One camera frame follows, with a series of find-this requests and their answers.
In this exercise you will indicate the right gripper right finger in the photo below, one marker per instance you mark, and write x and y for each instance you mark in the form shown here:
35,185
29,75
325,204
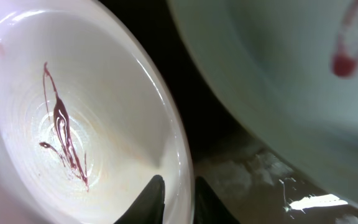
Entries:
208,207

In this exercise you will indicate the white plate bottom stained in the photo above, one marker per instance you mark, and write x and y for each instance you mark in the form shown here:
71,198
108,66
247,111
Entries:
86,119

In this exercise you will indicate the pale green plate stained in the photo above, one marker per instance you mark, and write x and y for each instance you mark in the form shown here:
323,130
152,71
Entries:
287,70

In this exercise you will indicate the large brown serving tray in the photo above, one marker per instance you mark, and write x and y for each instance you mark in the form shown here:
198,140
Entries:
252,183

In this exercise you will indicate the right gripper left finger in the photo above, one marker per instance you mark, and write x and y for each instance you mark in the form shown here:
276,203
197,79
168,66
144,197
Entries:
148,207

